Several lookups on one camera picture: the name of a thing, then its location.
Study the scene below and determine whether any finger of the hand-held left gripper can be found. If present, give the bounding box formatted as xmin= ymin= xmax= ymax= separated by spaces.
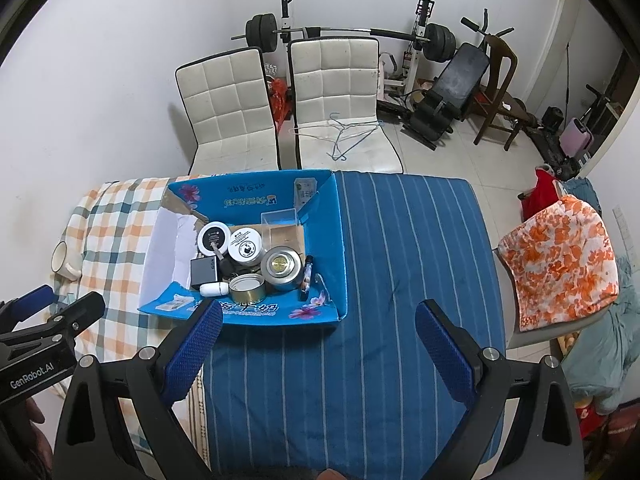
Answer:
xmin=42 ymin=291 xmax=107 ymax=347
xmin=0 ymin=285 xmax=54 ymax=331

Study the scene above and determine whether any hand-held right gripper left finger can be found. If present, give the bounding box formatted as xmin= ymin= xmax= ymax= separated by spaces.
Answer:
xmin=52 ymin=299 xmax=224 ymax=480

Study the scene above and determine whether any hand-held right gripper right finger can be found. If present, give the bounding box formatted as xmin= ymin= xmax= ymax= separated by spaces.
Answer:
xmin=415 ymin=299 xmax=586 ymax=480

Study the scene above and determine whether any grey power bank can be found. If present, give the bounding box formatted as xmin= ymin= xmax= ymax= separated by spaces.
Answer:
xmin=190 ymin=257 xmax=221 ymax=291

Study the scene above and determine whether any white round compact case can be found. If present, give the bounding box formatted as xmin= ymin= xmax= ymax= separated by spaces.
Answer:
xmin=197 ymin=221 xmax=232 ymax=256

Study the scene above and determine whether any white round jar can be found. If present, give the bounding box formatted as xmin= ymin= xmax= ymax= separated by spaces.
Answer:
xmin=228 ymin=227 xmax=265 ymax=265

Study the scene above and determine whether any silver round metal tin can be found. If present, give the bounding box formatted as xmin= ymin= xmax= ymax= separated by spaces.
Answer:
xmin=260 ymin=245 xmax=305 ymax=291

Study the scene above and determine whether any black slim tube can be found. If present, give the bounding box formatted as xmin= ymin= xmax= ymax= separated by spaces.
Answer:
xmin=299 ymin=254 xmax=317 ymax=302

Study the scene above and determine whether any clear plastic box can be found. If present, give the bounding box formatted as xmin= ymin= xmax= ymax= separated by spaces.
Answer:
xmin=260 ymin=208 xmax=305 ymax=256

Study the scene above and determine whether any blue cardboard box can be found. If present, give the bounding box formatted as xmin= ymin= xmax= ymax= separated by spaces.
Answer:
xmin=137 ymin=169 xmax=349 ymax=329

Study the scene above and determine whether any white mug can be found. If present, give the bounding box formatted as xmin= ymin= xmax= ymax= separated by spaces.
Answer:
xmin=50 ymin=241 xmax=84 ymax=280

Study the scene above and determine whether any orange plaid cloth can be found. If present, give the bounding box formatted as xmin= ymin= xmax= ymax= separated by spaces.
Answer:
xmin=52 ymin=175 xmax=212 ymax=463

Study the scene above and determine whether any blue striped cloth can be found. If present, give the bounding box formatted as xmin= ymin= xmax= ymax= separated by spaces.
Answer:
xmin=200 ymin=170 xmax=507 ymax=480

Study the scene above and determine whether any grey chair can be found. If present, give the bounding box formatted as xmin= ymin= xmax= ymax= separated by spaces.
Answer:
xmin=492 ymin=246 xmax=618 ymax=352

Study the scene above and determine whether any orange floral cloth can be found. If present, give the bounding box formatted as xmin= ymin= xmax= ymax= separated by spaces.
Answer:
xmin=495 ymin=195 xmax=621 ymax=334

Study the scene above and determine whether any teal clothes pile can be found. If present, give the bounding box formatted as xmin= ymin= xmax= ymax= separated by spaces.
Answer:
xmin=564 ymin=254 xmax=640 ymax=415

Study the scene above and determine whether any red cloth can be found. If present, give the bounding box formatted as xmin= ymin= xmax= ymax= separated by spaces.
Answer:
xmin=519 ymin=167 xmax=567 ymax=222

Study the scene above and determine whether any blue folded cloth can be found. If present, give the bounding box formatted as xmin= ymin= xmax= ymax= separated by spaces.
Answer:
xmin=560 ymin=177 xmax=602 ymax=214

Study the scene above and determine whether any white quilted chair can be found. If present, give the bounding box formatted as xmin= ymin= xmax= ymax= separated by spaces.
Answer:
xmin=287 ymin=37 xmax=404 ymax=175
xmin=174 ymin=46 xmax=281 ymax=177

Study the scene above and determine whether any black scooter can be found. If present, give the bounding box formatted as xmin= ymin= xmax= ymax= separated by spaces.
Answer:
xmin=509 ymin=85 xmax=626 ymax=182

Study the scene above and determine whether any pink suitcase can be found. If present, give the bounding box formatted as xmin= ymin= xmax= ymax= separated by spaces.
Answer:
xmin=562 ymin=117 xmax=596 ymax=159

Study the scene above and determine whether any orange plastic bag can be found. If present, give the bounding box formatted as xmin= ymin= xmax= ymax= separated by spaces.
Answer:
xmin=266 ymin=76 xmax=292 ymax=127

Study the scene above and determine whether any black weight bench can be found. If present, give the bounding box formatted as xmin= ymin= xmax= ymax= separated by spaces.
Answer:
xmin=377 ymin=41 xmax=492 ymax=152

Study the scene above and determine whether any brown wooden chair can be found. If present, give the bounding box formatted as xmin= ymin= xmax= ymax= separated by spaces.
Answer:
xmin=472 ymin=34 xmax=527 ymax=152

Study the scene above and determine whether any barbell with black plates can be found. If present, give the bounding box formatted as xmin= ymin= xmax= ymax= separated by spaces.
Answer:
xmin=231 ymin=12 xmax=459 ymax=64

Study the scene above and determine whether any white barbell rack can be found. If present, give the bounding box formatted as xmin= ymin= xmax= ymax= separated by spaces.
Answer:
xmin=276 ymin=0 xmax=437 ymax=92

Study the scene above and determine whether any blue wire hanger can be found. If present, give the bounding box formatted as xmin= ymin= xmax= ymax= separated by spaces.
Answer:
xmin=327 ymin=122 xmax=383 ymax=162

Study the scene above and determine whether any white wire hanger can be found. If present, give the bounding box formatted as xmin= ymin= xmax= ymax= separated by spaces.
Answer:
xmin=290 ymin=111 xmax=381 ymax=143

